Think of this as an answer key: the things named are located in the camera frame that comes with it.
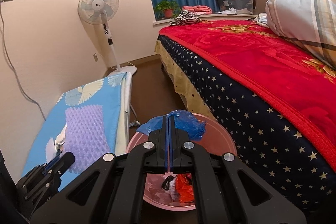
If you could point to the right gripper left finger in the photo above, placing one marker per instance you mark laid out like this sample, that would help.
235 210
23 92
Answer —
111 189

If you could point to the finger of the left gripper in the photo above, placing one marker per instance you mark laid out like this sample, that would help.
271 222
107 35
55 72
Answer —
65 162
48 166

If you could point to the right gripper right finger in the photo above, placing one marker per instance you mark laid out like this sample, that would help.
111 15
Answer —
225 189

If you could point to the white paper bag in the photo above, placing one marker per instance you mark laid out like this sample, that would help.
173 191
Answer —
55 146

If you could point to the purple bubble wrap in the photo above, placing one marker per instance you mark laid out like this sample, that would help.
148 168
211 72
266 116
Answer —
85 136

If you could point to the orange plastic bag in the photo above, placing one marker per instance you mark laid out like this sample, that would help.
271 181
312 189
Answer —
184 188

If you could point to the blue plastic bag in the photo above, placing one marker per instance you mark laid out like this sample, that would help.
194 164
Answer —
183 120

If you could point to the white tissue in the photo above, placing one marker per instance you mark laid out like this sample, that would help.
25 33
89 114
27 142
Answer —
172 190

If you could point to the black floral cloth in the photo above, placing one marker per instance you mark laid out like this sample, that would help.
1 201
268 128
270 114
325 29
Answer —
166 183

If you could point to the pink trash bin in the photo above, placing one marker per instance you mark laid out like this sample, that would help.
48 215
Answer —
216 140

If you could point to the navy star bedsheet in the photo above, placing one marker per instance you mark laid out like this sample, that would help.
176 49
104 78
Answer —
268 143

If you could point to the red blanket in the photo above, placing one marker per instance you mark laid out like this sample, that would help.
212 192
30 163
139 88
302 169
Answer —
299 87

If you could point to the white standing fan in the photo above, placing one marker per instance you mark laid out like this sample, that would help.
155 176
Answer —
99 12

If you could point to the striped clothing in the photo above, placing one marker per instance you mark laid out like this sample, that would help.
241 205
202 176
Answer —
185 17

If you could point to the pink folded clothing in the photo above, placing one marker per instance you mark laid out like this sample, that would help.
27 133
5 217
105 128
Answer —
199 9

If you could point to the potted green plant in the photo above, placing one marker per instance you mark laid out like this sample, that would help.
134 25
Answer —
167 9

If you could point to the plaid pillow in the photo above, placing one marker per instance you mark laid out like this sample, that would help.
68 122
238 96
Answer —
310 24

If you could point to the clear storage box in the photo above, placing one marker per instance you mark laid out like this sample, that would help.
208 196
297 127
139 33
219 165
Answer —
240 6

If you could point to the white wall socket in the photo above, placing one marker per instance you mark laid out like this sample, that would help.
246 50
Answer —
95 57

